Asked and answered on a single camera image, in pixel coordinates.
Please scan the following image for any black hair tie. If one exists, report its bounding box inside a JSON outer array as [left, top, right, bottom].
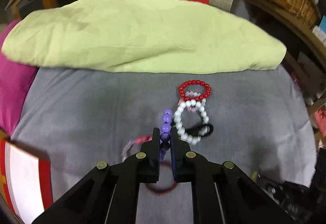
[[183, 124, 214, 137]]

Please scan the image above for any purple bead bracelet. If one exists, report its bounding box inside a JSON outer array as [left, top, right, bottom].
[[158, 109, 174, 162]]

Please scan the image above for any magenta pillow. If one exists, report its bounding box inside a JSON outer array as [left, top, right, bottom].
[[0, 19, 39, 137]]

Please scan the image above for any light green blanket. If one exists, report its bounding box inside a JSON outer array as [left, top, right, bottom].
[[2, 0, 286, 75]]

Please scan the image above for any grey bed sheet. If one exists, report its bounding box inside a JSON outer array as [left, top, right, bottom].
[[11, 65, 318, 224]]

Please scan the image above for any pink crystal bracelet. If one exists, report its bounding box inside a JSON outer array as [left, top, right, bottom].
[[120, 135, 154, 160]]

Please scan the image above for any red bead bracelet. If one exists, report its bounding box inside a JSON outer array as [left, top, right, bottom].
[[177, 79, 212, 102]]

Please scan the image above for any white pearl bead bracelet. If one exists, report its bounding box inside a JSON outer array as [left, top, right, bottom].
[[173, 98, 210, 146]]

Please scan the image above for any dark red thin bangle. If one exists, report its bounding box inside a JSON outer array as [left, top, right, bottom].
[[145, 161, 178, 195]]

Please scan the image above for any red and white box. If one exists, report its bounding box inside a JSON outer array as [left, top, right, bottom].
[[1, 140, 53, 223]]

